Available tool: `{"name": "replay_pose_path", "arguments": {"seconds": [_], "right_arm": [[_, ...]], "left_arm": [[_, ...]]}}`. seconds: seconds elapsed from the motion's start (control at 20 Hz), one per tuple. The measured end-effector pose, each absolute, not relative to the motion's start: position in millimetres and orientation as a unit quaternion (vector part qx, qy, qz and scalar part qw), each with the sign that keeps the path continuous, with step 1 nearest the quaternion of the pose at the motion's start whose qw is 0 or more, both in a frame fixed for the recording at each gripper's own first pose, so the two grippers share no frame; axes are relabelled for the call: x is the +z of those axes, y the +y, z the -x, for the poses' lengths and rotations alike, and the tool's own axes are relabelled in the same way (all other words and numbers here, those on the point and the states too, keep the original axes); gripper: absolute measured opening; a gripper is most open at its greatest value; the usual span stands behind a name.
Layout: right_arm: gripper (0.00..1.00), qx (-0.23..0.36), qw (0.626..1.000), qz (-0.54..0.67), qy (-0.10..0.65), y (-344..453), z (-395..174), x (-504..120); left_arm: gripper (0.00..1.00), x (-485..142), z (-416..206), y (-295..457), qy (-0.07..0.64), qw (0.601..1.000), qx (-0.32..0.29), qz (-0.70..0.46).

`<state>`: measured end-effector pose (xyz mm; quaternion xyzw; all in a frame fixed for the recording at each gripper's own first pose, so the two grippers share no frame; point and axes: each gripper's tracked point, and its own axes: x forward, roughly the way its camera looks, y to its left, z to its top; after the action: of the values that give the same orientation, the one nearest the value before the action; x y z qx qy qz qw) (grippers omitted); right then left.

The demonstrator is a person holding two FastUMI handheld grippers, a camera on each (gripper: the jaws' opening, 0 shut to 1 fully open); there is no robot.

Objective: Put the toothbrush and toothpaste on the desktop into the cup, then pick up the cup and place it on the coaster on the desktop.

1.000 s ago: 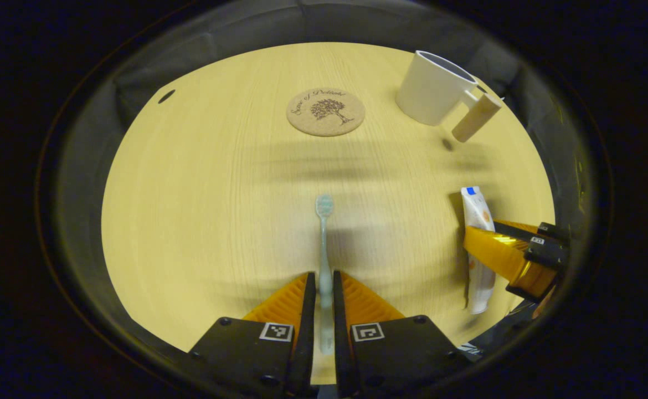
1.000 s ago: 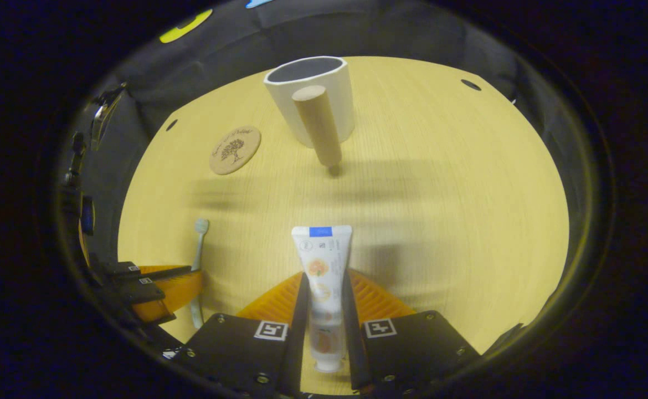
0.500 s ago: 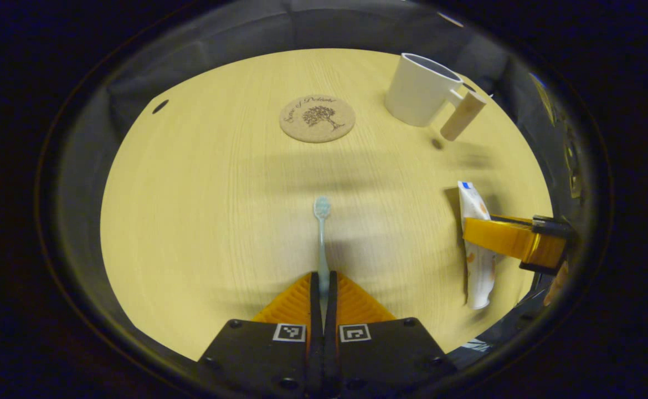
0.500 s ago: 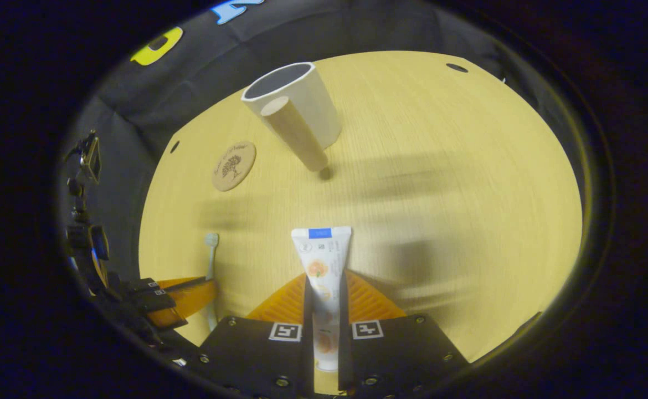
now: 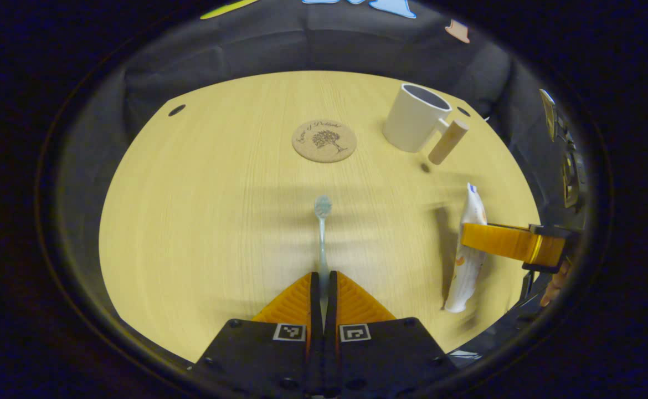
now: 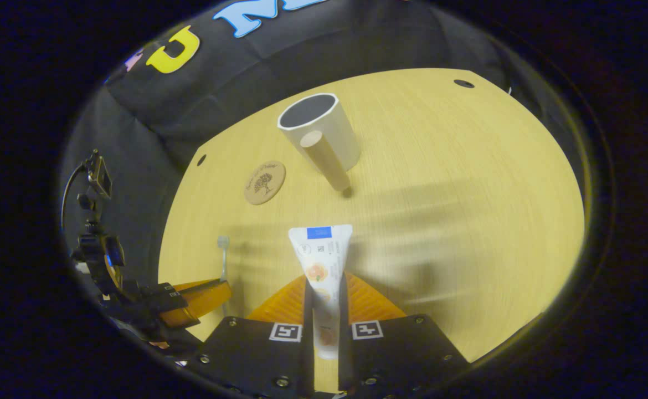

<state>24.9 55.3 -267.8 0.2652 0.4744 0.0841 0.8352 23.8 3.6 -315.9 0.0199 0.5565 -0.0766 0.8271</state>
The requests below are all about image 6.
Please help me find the light wooden desktop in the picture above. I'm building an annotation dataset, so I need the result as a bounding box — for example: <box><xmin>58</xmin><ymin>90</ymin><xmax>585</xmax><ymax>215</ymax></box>
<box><xmin>158</xmin><ymin>68</ymin><xmax>586</xmax><ymax>391</ymax></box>

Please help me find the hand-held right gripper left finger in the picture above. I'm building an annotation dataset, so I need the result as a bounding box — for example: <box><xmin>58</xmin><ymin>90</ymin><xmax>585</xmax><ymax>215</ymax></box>
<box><xmin>191</xmin><ymin>274</ymin><xmax>315</xmax><ymax>397</ymax></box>

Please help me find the white toothpaste tube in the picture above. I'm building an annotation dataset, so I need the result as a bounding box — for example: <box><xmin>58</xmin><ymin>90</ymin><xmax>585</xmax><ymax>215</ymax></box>
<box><xmin>288</xmin><ymin>224</ymin><xmax>353</xmax><ymax>360</ymax></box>

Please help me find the white toothbrush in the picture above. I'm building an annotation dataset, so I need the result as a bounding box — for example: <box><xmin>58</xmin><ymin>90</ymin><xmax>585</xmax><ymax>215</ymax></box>
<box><xmin>217</xmin><ymin>235</ymin><xmax>232</xmax><ymax>316</ymax></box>

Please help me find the white cup with wooden handle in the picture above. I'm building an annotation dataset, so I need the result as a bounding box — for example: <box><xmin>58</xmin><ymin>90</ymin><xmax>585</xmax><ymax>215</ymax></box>
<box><xmin>277</xmin><ymin>93</ymin><xmax>361</xmax><ymax>193</ymax></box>

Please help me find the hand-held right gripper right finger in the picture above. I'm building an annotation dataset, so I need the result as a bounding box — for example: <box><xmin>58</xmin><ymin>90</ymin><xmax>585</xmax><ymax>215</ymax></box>
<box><xmin>338</xmin><ymin>272</ymin><xmax>471</xmax><ymax>395</ymax></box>

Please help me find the round brown coaster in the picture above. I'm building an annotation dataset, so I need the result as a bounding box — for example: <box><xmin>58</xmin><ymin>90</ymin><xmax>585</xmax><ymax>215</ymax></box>
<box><xmin>244</xmin><ymin>161</ymin><xmax>286</xmax><ymax>206</ymax></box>

